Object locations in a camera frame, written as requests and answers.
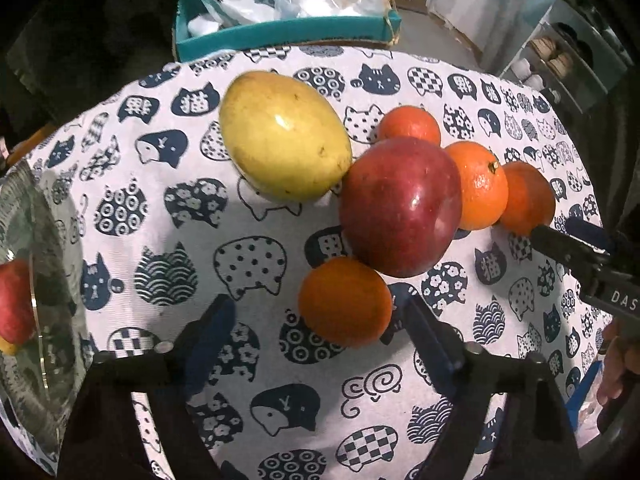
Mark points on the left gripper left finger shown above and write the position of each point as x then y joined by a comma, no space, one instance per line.
102,438

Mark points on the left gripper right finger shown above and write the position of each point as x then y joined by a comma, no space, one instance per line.
535,439

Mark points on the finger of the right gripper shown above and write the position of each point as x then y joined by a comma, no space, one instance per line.
575,255
589,233

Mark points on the orange tangerine with stem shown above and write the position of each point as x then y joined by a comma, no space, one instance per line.
484,188

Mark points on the large red apple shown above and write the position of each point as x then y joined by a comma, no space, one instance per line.
17,317

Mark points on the orange tangerine back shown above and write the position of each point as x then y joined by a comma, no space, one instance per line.
409,121

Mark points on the small orange tangerine front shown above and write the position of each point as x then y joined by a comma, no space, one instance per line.
345,302

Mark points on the person's right hand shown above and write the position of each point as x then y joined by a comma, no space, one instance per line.
622,357

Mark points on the green glass bowl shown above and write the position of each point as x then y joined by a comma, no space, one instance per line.
40,383

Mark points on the shoe rack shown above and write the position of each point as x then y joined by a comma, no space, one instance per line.
572,55

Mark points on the cat pattern tablecloth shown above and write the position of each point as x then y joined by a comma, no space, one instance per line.
154,221

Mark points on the black hanging coat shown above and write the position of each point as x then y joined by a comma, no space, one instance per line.
60,57

